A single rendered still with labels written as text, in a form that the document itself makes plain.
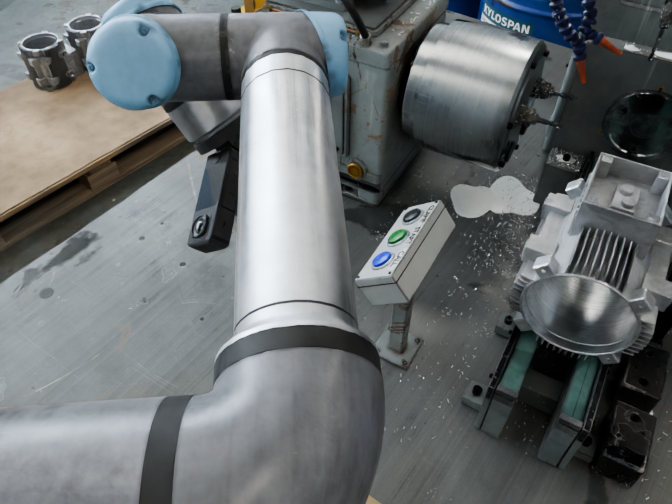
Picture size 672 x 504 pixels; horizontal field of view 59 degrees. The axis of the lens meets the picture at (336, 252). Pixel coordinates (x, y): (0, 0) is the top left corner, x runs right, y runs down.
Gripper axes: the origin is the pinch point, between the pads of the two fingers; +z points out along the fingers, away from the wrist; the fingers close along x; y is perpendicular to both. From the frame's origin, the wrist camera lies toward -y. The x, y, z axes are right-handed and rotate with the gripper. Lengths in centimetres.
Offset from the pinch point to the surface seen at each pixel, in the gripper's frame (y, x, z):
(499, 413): 8.5, -5.4, 36.6
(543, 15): 199, 44, 35
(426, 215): 20.9, -2.8, 8.1
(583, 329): 23.6, -14.9, 35.0
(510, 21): 200, 57, 32
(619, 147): 70, -12, 31
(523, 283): 19.7, -12.4, 21.6
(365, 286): 7.7, 2.0, 9.3
